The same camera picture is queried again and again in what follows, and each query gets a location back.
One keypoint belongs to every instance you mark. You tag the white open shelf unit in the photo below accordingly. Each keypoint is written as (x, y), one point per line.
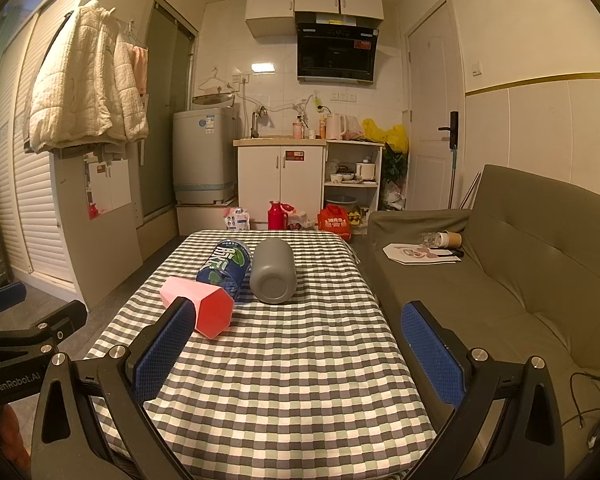
(352, 146)

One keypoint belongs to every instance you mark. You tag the white bowl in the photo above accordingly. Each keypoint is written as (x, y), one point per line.
(336, 178)

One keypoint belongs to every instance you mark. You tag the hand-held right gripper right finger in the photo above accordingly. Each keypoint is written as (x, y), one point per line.
(430, 360)

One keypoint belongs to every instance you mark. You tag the green plant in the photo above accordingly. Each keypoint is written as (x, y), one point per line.
(395, 162)

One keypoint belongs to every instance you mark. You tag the clear plastic bottle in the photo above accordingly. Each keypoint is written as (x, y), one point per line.
(430, 239)

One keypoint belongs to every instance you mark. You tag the pink hexagonal cup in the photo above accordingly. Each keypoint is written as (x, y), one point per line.
(215, 310)

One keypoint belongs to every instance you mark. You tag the yellow plastic bag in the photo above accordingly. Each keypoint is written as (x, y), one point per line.
(387, 135)

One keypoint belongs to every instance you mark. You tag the white printed packet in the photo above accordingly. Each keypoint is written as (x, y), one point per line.
(236, 219)

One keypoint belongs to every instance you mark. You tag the orange bottle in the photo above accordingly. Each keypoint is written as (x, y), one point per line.
(322, 129)

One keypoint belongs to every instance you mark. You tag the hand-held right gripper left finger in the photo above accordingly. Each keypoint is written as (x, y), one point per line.
(159, 352)

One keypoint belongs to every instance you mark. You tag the metal basin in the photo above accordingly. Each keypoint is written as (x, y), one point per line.
(212, 100)

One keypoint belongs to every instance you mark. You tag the olive green sofa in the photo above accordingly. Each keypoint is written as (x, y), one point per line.
(505, 280)

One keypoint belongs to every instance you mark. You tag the metal faucet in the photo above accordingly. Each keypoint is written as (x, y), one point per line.
(255, 122)

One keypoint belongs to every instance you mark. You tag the white louvred wardrobe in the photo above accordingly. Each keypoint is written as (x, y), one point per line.
(35, 200)

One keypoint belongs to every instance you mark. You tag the frosted glass door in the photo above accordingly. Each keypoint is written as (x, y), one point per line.
(162, 110)

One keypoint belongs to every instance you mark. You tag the red shopping bag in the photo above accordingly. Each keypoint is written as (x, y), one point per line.
(334, 222)

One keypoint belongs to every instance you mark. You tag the grey washing machine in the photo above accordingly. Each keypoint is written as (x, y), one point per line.
(202, 160)

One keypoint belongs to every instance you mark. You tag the pink garment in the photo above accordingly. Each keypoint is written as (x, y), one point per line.
(141, 70)

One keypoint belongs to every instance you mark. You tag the white sink cabinet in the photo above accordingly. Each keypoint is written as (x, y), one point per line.
(280, 185)

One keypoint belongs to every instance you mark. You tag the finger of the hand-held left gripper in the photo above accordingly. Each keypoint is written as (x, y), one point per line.
(60, 322)
(5, 297)

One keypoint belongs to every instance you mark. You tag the mirror panel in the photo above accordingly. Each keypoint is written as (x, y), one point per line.
(107, 185)

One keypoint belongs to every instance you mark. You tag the white door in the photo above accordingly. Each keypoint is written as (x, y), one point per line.
(430, 85)

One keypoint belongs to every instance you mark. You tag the pink plastic bag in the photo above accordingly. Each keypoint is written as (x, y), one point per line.
(354, 129)

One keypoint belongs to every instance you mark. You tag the white quilted jacket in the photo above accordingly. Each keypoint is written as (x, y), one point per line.
(85, 85)

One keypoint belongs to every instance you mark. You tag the printed paper sheet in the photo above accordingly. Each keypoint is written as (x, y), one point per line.
(410, 254)

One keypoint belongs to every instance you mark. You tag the black range hood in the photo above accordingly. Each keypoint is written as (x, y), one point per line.
(335, 52)

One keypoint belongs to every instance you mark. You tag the person's left hand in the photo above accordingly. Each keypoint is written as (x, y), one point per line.
(15, 435)

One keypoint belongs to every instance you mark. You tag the white light switch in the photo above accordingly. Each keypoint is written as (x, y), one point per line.
(476, 69)

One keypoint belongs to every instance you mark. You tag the grey cup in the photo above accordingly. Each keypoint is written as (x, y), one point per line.
(272, 270)

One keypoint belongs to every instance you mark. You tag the brown paper cup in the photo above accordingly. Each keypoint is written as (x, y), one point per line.
(452, 239)

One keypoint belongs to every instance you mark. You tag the red thermos jug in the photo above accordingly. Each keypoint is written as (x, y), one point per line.
(276, 217)

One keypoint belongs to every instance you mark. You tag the wall socket row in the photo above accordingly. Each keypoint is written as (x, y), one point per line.
(342, 96)

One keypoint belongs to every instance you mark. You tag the checked tablecloth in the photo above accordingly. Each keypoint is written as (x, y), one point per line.
(290, 360)

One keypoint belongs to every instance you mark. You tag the pale pink kettle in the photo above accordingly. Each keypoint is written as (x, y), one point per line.
(335, 127)

